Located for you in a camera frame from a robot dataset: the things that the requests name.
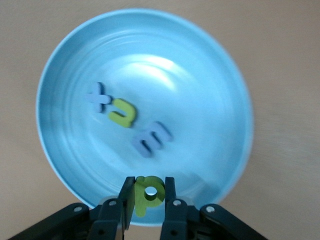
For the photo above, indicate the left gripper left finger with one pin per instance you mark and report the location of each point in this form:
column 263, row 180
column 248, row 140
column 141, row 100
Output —
column 110, row 220

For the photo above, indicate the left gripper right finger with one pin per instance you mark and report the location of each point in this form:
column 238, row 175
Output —
column 180, row 220

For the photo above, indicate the green letter p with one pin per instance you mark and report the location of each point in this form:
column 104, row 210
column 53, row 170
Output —
column 141, row 200

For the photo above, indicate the blue letter m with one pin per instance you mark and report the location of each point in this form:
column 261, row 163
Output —
column 147, row 147

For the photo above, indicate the green letter u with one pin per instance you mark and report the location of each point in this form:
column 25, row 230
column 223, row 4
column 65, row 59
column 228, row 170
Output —
column 125, row 118

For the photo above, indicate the blue letter x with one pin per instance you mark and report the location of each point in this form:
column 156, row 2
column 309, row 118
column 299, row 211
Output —
column 98, row 98

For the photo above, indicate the blue plate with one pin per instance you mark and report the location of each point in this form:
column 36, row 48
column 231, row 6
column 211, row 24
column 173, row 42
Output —
column 187, row 87

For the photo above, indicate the brown table cover mat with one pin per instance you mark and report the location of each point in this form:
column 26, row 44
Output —
column 287, row 75

